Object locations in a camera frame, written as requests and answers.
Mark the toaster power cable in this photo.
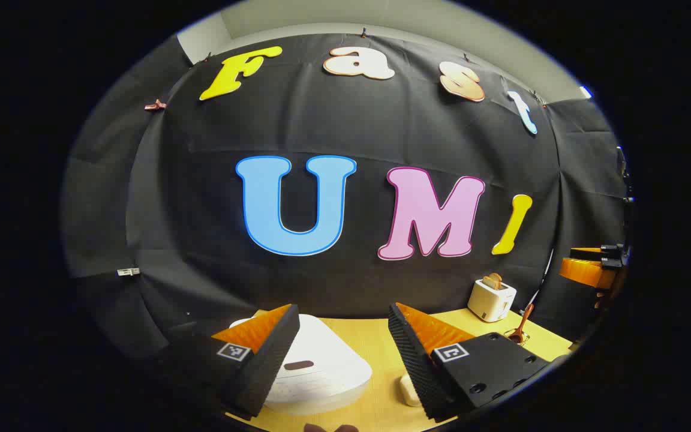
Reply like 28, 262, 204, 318
525, 249, 555, 313

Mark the black backdrop cloth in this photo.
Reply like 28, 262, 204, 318
61, 27, 629, 361

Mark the white toaster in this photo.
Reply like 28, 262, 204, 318
467, 277, 517, 323

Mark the white rice cooker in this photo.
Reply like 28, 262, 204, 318
230, 314, 373, 416

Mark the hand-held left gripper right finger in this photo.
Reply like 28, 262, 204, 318
389, 302, 553, 422

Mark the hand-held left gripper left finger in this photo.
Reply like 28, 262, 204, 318
163, 304, 301, 421

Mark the black stand pole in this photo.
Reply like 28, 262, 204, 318
615, 146, 635, 205

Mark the white rice pile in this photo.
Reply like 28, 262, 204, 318
399, 374, 423, 407

